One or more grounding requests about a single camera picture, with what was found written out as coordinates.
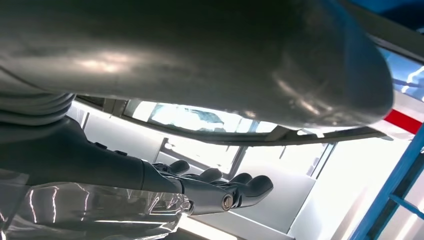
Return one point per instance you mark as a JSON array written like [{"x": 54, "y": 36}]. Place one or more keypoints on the white car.
[{"x": 281, "y": 198}]

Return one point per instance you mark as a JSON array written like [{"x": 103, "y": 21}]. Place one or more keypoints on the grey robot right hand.
[{"x": 82, "y": 165}]

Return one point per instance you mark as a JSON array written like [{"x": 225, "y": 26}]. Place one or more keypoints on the blue metal shelf rack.
[{"x": 391, "y": 185}]

